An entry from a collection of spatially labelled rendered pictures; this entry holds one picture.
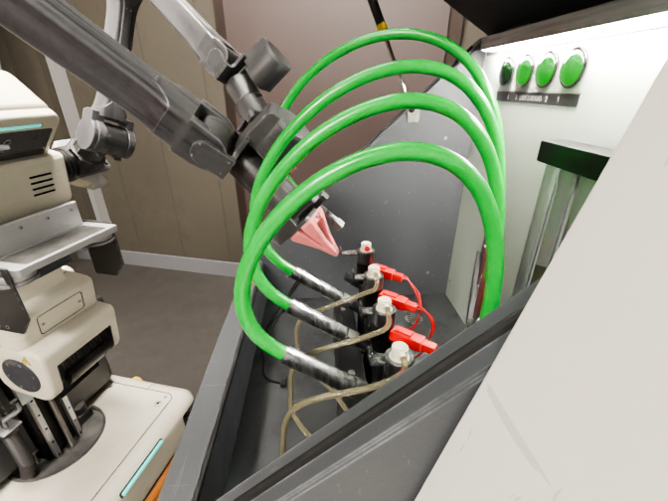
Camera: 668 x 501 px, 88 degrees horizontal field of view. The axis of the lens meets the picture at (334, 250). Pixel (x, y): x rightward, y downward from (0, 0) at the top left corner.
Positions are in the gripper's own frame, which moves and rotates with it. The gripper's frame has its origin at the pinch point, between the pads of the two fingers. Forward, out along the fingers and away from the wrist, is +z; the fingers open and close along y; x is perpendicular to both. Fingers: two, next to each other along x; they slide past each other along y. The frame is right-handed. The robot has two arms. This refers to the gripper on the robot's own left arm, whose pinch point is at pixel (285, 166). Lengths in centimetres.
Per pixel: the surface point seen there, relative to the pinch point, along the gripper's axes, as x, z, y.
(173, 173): 151, -129, 85
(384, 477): -12.9, 40.5, -25.8
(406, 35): -27.2, -0.1, 2.3
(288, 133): -14.1, 8.6, -15.7
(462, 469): -19, 41, -26
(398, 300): -8.0, 30.1, -3.9
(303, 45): 27, -116, 107
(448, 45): -30.2, 4.6, 4.5
